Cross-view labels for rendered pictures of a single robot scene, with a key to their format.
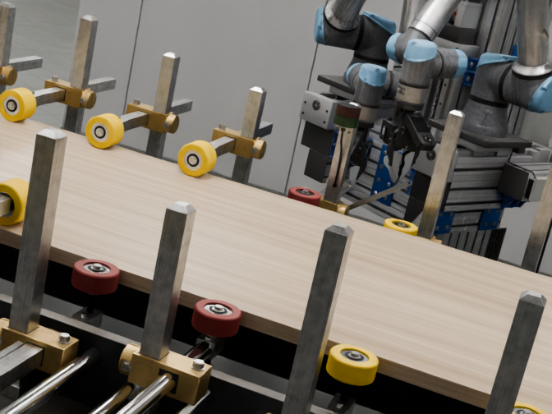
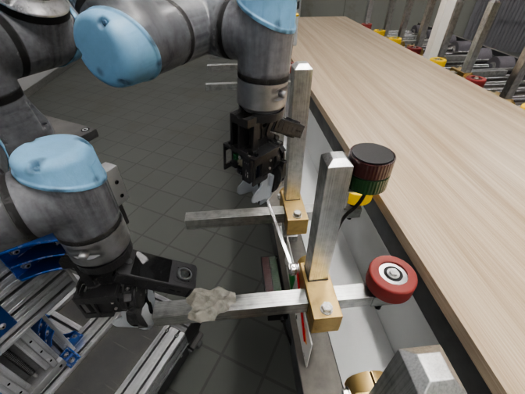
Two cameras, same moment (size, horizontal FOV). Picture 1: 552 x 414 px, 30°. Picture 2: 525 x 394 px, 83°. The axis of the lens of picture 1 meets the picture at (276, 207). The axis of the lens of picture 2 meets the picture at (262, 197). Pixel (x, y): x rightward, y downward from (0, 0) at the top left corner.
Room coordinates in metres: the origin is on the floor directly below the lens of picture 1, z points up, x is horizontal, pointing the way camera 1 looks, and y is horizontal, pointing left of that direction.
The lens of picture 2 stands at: (2.73, 0.14, 1.33)
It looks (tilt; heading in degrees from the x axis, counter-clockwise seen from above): 40 degrees down; 248
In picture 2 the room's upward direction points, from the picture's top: straight up
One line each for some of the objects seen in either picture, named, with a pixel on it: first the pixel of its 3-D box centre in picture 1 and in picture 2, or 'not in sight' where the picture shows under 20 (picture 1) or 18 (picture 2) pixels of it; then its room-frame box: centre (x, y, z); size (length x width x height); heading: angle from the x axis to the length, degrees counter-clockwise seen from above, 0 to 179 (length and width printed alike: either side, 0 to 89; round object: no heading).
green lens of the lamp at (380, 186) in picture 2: (346, 120); (366, 175); (2.46, -0.12, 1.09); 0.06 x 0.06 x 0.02
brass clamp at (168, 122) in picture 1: (152, 117); not in sight; (2.65, 0.37, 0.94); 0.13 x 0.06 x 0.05; 74
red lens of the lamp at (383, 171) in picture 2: (347, 110); (370, 160); (2.46, -0.12, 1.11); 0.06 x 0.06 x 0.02
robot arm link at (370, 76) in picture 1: (370, 85); (68, 190); (2.83, -0.18, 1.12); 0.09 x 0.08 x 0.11; 13
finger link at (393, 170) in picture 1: (390, 163); (261, 193); (2.57, -0.26, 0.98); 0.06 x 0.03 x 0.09; 27
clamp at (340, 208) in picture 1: (320, 207); (318, 290); (2.51, -0.11, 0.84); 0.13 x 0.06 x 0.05; 74
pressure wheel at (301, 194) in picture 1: (301, 212); (385, 290); (2.40, -0.06, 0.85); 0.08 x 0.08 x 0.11
